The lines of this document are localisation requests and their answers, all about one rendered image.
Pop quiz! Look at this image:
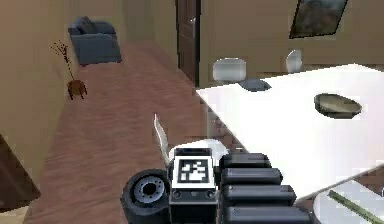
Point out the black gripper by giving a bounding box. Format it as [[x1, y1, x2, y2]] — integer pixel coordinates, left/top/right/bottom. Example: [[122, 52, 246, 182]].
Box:
[[120, 168, 172, 224]]

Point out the brown pot with twig plant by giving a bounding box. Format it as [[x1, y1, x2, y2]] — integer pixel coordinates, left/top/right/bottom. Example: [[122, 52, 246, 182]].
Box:
[[50, 40, 88, 101]]

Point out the dark brown furniture corner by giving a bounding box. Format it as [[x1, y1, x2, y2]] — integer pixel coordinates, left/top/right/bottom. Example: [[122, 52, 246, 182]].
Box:
[[0, 133, 42, 210]]

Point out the grey flat dish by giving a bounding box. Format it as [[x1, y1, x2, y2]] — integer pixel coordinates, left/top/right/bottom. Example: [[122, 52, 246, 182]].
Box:
[[239, 78, 272, 93]]

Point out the white dining table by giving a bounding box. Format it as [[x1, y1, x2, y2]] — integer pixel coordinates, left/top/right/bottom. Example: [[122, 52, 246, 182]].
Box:
[[195, 63, 384, 201]]

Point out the blue-grey armchair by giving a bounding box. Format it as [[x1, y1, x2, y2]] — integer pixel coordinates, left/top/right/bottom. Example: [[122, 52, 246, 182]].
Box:
[[67, 15, 123, 67]]

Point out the dark brown room door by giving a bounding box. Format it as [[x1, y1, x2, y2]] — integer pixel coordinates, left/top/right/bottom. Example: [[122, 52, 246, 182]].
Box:
[[175, 0, 202, 87]]

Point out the grey bowl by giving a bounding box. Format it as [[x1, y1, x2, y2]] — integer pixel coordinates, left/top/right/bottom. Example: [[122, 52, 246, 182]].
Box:
[[313, 93, 363, 120]]

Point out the dark framed wall picture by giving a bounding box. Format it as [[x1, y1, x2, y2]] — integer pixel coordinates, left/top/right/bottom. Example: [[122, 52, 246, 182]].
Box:
[[288, 0, 349, 40]]

